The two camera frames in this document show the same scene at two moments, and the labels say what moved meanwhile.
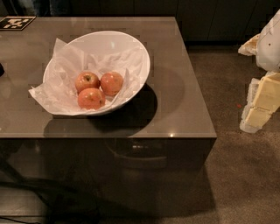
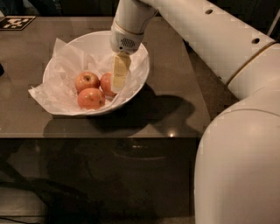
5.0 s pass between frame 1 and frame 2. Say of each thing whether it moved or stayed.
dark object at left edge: stayed
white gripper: moved
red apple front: stayed
